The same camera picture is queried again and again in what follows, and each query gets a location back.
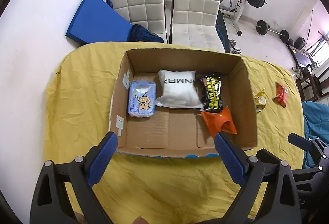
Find dark blue knitted cloth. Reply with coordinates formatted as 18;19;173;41
128;24;164;43

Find white pouch with lettering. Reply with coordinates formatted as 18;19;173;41
155;69;202;109

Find blue blanket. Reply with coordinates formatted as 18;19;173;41
300;100;329;169

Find left white padded chair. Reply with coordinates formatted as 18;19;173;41
112;0;167;43

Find blue foam mat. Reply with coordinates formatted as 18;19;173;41
66;0;132;45

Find yellow tablecloth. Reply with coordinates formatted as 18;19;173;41
44;42;304;223

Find orange snack packet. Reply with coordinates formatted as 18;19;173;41
201;107;237;139

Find red snack packet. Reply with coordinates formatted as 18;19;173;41
273;82;288;108

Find open cardboard box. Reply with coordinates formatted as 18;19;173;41
109;48;257;157

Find white padded chair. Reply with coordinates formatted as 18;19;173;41
112;0;167;43
169;0;225;53

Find right white padded chair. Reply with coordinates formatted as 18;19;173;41
169;0;225;53

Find dark wooden chair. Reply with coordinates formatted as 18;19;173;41
296;64;322;102

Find yellow snack packet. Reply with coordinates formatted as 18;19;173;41
254;88;267;113

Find barbell on floor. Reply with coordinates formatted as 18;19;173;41
256;20;290;43

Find chrome dumbbell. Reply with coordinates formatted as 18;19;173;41
229;39;241;55

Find black blue bench pad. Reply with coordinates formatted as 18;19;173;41
215;11;230;53

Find black shoe wipes pack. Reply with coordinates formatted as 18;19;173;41
196;73;224;113

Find blue tissue pack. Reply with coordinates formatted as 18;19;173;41
128;80;156;118

